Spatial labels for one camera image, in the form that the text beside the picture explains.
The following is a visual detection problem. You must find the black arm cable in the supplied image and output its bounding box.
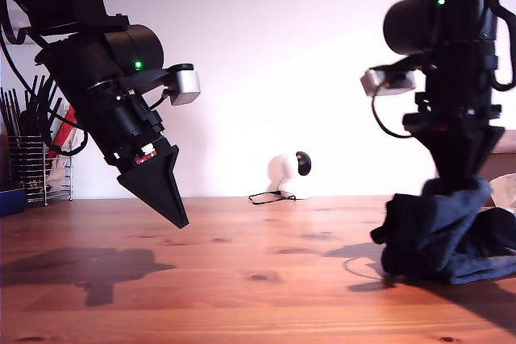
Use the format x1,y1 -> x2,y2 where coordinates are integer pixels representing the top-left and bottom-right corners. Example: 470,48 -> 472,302
485,0 -> 516,92
0,0 -> 89,158

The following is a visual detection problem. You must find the chrome wire rack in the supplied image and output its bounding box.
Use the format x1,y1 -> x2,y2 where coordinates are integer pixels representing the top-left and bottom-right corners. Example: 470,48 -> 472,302
43,140 -> 74,207

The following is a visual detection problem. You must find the white tissue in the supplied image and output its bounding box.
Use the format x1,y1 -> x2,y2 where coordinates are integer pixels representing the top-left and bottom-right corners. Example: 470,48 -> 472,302
489,173 -> 516,210

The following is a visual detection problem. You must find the black security camera cable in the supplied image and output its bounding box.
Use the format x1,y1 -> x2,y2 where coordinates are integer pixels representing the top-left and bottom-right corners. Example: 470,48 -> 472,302
248,190 -> 298,206

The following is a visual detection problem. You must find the black chopstick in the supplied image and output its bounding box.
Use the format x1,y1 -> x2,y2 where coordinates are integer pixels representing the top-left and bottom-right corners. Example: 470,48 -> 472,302
31,74 -> 46,123
38,80 -> 60,135
43,97 -> 64,138
0,87 -> 14,139
11,88 -> 23,139
24,74 -> 38,119

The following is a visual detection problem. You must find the wooden chair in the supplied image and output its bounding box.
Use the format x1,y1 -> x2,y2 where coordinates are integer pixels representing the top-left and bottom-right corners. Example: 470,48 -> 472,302
487,129 -> 516,180

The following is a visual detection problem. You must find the grey sock dark cuff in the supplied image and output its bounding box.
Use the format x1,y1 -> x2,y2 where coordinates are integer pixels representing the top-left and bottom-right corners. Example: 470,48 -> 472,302
369,176 -> 495,283
449,206 -> 516,286

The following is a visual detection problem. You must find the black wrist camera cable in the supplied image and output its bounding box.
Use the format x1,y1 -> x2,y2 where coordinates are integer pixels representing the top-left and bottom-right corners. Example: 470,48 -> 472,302
370,89 -> 413,140

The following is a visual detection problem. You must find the white light switch plate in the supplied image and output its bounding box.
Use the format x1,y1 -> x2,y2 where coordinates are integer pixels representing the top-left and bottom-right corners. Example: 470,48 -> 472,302
6,1 -> 36,45

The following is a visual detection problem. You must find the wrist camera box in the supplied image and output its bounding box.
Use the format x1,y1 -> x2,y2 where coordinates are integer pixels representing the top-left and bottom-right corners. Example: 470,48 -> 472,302
169,63 -> 202,107
360,64 -> 418,98

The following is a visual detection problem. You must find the red package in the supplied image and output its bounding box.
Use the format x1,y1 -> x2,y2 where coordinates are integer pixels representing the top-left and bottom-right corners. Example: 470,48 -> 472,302
47,104 -> 80,160

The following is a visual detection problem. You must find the blue box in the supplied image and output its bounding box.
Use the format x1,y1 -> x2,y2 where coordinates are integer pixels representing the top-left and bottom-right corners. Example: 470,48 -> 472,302
0,189 -> 26,217

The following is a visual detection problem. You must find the white round security camera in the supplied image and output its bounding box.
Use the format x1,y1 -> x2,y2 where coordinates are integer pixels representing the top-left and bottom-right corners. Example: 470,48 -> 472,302
267,150 -> 314,201

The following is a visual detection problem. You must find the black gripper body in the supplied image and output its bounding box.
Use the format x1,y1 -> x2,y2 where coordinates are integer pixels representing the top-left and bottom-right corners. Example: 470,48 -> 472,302
85,77 -> 181,179
402,73 -> 506,136

